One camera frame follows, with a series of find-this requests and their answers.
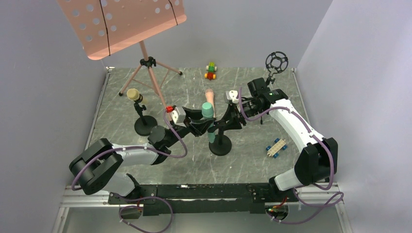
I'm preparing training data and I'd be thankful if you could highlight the green toy microphone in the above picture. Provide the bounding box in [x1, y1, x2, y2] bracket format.
[202, 102, 216, 144]

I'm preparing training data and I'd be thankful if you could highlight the black mic stand with clip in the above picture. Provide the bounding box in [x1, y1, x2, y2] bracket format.
[207, 120, 232, 156]

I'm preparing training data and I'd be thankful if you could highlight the black shock-mount boom stand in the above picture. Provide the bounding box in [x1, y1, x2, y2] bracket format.
[260, 51, 289, 125]

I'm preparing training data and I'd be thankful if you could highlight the yellow toy microphone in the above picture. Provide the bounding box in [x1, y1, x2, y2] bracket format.
[126, 88, 147, 104]

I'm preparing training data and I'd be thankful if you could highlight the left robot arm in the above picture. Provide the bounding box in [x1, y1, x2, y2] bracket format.
[69, 106, 216, 196]

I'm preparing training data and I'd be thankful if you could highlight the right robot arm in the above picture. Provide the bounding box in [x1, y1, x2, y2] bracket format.
[225, 78, 338, 192]

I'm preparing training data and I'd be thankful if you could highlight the pink music stand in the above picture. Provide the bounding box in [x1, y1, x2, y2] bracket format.
[58, 0, 187, 106]

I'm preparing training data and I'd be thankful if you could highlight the pink toy microphone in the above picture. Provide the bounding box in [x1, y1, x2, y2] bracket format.
[205, 88, 216, 117]

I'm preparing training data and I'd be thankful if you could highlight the beige blue brick car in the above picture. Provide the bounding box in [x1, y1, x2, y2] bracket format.
[266, 138, 287, 158]

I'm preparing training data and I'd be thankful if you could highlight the green red brick car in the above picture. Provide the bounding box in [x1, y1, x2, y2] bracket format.
[204, 62, 217, 80]

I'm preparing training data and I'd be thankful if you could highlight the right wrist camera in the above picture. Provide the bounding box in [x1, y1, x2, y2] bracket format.
[225, 90, 239, 104]

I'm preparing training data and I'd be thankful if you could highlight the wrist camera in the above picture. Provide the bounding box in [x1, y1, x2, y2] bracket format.
[166, 106, 187, 127]
[225, 90, 239, 104]

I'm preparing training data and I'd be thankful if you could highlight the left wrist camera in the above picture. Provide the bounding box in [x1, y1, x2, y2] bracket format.
[166, 106, 187, 127]

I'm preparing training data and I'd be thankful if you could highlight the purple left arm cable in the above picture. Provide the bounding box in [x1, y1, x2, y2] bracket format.
[70, 109, 189, 192]

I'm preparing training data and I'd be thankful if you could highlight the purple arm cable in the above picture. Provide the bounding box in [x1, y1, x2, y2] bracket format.
[70, 109, 189, 192]
[237, 87, 345, 225]

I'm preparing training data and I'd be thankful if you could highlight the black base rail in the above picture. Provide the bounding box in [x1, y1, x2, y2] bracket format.
[108, 183, 297, 216]

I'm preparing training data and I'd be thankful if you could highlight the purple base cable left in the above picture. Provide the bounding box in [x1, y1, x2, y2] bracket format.
[111, 193, 174, 233]

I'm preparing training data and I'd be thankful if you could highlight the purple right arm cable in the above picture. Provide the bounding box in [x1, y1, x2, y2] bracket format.
[237, 87, 345, 225]

